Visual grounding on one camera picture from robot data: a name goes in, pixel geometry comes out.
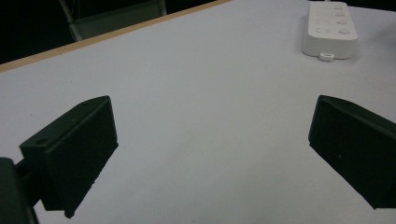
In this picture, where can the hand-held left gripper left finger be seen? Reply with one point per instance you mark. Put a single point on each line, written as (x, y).
(77, 149)

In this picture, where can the white power strip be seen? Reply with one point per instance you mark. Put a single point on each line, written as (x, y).
(330, 29)

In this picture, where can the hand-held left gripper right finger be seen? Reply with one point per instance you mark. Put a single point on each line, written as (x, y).
(355, 146)

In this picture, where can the grey metal chair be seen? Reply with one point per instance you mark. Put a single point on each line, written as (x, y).
(115, 15)

